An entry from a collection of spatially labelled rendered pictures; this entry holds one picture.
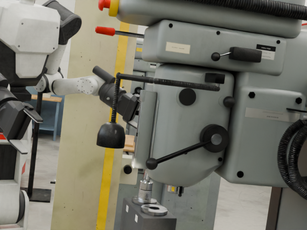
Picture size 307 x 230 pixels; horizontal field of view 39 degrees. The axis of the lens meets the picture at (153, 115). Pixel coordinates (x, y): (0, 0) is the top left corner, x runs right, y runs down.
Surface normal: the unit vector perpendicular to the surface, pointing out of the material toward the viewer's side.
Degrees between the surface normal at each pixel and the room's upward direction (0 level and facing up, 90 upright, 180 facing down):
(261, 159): 90
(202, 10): 90
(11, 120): 88
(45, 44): 100
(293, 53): 90
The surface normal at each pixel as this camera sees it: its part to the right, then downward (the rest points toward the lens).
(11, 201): 0.56, -0.07
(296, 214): -0.97, -0.11
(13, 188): 0.55, 0.18
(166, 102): -0.63, -0.01
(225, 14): 0.19, 0.11
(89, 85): -0.50, 0.21
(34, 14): 0.73, -0.44
